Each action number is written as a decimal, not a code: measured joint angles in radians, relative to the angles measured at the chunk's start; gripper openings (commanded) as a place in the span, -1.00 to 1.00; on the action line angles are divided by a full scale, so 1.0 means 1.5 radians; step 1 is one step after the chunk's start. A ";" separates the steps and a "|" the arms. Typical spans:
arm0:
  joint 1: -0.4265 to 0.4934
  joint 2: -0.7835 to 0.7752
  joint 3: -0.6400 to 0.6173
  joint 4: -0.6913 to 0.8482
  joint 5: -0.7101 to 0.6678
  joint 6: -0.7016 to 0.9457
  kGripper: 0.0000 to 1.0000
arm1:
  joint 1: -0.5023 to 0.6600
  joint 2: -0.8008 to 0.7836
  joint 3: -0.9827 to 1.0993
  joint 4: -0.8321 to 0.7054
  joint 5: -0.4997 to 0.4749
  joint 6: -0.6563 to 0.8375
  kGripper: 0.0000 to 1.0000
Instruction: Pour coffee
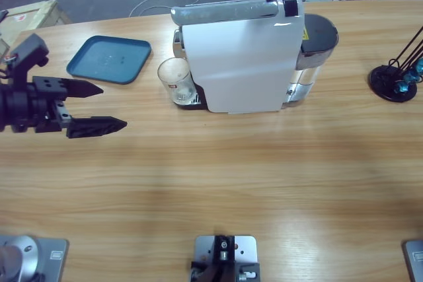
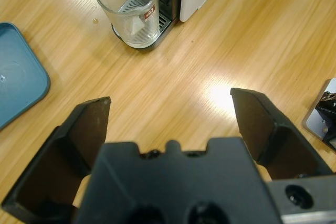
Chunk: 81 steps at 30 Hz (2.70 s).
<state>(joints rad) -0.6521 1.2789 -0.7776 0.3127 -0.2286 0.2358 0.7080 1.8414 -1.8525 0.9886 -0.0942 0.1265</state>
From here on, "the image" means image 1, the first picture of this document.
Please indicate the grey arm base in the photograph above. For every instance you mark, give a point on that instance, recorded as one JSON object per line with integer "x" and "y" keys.
{"x": 414, "y": 259}
{"x": 36, "y": 255}

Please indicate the metal drip tray grate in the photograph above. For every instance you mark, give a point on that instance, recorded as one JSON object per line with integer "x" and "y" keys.
{"x": 197, "y": 98}

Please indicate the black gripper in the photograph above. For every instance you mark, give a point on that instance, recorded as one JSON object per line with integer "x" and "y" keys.
{"x": 23, "y": 110}

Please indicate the black capsule holder stand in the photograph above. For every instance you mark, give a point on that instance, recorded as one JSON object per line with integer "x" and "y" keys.
{"x": 383, "y": 80}

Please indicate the clear water tank black lid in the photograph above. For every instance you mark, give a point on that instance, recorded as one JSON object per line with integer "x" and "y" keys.
{"x": 317, "y": 34}

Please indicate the silver coffee machine lever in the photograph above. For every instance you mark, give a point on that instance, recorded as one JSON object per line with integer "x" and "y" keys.
{"x": 224, "y": 13}

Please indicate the white capsule coffee machine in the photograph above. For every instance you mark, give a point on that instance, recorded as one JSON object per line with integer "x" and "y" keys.
{"x": 244, "y": 64}

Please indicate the wooden crate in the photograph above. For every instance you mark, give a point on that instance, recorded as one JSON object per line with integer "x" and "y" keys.
{"x": 29, "y": 18}

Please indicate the white block with dark post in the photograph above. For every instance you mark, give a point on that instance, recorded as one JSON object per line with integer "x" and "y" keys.
{"x": 224, "y": 252}

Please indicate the clear glass cup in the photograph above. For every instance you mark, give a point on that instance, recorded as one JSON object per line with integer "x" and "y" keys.
{"x": 180, "y": 95}

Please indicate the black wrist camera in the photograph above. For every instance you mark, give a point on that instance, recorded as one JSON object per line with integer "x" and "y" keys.
{"x": 29, "y": 49}

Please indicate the blue coffee capsule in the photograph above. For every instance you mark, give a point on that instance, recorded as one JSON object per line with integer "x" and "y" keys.
{"x": 411, "y": 75}
{"x": 420, "y": 67}
{"x": 402, "y": 88}

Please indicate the teal plastic tray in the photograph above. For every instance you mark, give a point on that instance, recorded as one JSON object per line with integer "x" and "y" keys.
{"x": 109, "y": 60}

